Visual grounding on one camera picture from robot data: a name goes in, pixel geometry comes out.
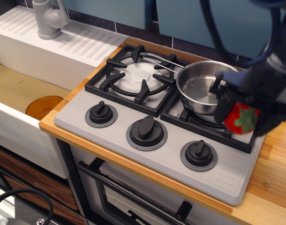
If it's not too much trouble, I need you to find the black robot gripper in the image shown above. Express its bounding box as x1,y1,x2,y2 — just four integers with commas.
210,56,286,136

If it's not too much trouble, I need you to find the red plastic strawberry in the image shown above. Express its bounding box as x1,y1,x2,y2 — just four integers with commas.
224,103,260,135

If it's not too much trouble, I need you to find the stainless steel pot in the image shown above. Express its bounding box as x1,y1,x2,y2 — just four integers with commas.
143,53,238,116

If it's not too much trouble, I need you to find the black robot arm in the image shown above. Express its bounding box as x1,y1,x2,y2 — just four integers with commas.
210,0,286,136

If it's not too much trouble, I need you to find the grey toy stove top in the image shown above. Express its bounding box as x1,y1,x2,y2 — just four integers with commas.
53,44,267,207

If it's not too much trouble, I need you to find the black right stove knob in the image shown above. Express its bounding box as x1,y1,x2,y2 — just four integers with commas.
180,140,218,172

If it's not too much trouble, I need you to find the black stove knob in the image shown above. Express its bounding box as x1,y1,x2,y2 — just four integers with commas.
180,140,218,172
85,101,118,128
126,116,168,151

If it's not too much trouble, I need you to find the black middle stove knob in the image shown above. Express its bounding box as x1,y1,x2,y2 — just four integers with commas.
126,116,168,151

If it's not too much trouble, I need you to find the black left stove knob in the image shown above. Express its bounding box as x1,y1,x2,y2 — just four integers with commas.
85,101,118,128

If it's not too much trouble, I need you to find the black right burner grate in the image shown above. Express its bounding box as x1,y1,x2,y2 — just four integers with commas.
160,91,260,154

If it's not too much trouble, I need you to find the black burner grate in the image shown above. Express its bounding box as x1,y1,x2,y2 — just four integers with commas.
160,91,260,154
85,45,188,117

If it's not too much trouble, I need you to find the black left burner grate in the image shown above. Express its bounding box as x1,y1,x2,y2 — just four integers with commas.
85,45,188,117

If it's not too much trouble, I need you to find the white left burner disc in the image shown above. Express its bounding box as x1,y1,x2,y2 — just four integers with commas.
111,58,170,93

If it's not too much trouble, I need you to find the orange plastic bowl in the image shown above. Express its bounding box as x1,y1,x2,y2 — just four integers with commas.
25,96,63,120

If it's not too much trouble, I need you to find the grey toy faucet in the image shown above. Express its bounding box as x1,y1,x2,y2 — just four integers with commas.
32,0,69,40

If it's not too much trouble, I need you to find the white toy sink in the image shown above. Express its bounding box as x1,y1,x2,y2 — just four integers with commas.
0,6,126,179

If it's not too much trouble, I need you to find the wooden drawer front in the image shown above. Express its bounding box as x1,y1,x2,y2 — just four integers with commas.
0,146,86,225

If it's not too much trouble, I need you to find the oven door with black handle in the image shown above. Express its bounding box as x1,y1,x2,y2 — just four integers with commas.
77,158,225,225

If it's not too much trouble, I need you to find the black braided cable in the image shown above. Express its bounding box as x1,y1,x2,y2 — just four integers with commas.
0,187,54,225

